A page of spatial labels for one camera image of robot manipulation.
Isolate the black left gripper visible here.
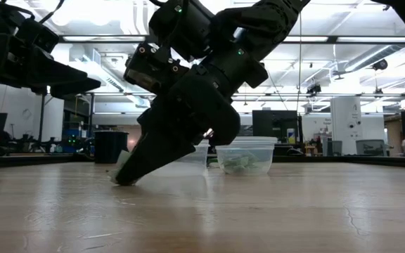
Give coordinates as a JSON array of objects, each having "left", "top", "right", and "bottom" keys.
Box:
[{"left": 0, "top": 31, "right": 102, "bottom": 100}]

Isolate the white pillar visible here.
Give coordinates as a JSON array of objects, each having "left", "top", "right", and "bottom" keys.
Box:
[{"left": 330, "top": 96, "right": 363, "bottom": 155}]

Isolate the rectangular clear plastic container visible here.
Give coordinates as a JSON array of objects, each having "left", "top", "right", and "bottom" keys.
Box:
[{"left": 148, "top": 139, "right": 211, "bottom": 178}]

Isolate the green sweetener packet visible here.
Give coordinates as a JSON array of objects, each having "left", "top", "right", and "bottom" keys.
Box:
[
  {"left": 233, "top": 154, "right": 251, "bottom": 171},
  {"left": 246, "top": 157, "right": 260, "bottom": 173},
  {"left": 222, "top": 158, "right": 238, "bottom": 173},
  {"left": 230, "top": 163, "right": 249, "bottom": 174},
  {"left": 108, "top": 150, "right": 134, "bottom": 184}
]

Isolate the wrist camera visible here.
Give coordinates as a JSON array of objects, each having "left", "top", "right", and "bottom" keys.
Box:
[
  {"left": 14, "top": 18, "right": 60, "bottom": 53},
  {"left": 123, "top": 41, "right": 191, "bottom": 96}
]

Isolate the black ceiling camera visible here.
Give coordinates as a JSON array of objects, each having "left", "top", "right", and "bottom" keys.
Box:
[{"left": 371, "top": 58, "right": 389, "bottom": 71}]

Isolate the round clear plastic container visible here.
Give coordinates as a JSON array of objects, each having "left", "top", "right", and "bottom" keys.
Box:
[{"left": 215, "top": 136, "right": 279, "bottom": 176}]

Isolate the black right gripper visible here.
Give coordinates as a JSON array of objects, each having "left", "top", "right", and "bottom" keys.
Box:
[{"left": 114, "top": 0, "right": 241, "bottom": 187}]

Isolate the grey plastic crate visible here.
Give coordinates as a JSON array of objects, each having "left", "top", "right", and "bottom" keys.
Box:
[{"left": 355, "top": 138, "right": 387, "bottom": 157}]

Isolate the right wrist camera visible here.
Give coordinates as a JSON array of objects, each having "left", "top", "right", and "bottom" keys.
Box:
[{"left": 123, "top": 41, "right": 191, "bottom": 96}]

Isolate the black mug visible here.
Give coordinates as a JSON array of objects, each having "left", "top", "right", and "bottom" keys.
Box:
[{"left": 94, "top": 130, "right": 129, "bottom": 164}]

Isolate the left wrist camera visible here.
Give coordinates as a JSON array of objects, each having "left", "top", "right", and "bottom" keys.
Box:
[{"left": 14, "top": 18, "right": 60, "bottom": 53}]

